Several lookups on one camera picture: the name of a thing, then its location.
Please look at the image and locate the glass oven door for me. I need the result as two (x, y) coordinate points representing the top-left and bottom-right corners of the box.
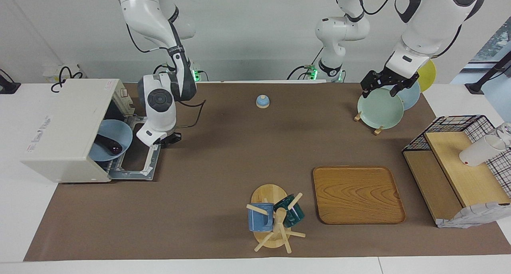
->
(107, 115), (162, 182)

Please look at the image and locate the light blue plate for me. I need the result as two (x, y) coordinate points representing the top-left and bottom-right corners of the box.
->
(89, 119), (133, 162)

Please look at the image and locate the dark purple eggplant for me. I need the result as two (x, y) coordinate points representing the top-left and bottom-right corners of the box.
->
(98, 135), (123, 155)

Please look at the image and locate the white toaster oven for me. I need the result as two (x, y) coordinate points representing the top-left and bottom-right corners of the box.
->
(21, 79), (136, 183)

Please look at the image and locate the blue racked plate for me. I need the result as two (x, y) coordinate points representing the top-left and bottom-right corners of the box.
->
(383, 80), (421, 111)

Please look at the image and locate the pale green plate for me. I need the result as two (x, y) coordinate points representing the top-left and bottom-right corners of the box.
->
(357, 87), (404, 130)

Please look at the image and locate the yellow plate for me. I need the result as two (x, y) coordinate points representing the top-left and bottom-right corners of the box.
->
(416, 59), (437, 92)

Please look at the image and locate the wooden plate rack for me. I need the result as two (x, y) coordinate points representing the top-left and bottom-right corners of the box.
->
(354, 111), (384, 135)

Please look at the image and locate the brown table mat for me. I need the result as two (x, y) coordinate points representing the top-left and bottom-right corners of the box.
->
(23, 82), (511, 262)

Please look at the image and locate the wooden serving tray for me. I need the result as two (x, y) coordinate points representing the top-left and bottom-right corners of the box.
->
(313, 166), (406, 225)

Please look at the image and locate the white cup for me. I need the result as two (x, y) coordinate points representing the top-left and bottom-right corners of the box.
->
(459, 135), (507, 167)

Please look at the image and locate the wooden mug tree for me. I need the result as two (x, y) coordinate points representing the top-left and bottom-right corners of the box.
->
(246, 184), (306, 254)

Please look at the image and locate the wooden shelf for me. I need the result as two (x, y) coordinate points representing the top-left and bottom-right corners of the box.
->
(402, 131), (511, 226)

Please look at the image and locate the clear glass cup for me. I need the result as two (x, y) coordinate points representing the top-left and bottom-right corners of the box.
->
(495, 122), (511, 149)

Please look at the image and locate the blue mug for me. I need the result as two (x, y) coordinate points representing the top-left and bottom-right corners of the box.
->
(248, 203), (275, 232)

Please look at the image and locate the dark green mug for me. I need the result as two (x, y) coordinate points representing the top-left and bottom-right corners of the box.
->
(273, 194), (305, 228)

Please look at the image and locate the grey patterned cloth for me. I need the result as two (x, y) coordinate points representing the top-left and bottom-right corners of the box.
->
(436, 201), (511, 228)

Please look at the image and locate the black table clamp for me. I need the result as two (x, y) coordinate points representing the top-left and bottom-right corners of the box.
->
(0, 69), (21, 95)

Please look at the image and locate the black wire basket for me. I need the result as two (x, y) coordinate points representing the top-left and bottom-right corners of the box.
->
(402, 115), (511, 199)

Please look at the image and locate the loose black cable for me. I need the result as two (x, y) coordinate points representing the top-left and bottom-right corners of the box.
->
(51, 66), (83, 93)

